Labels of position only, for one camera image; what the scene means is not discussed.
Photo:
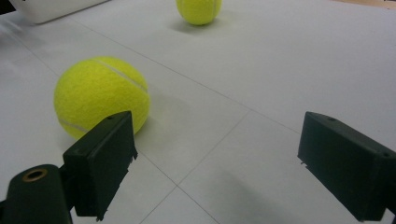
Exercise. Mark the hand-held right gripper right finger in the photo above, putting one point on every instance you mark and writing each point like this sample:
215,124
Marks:
348,168

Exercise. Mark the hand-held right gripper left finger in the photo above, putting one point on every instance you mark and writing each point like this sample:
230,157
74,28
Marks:
102,161

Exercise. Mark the yellow tennis ball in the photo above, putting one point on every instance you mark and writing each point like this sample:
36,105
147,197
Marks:
93,93
199,11

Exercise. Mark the white plastic bin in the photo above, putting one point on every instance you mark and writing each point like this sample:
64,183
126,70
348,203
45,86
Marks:
46,11

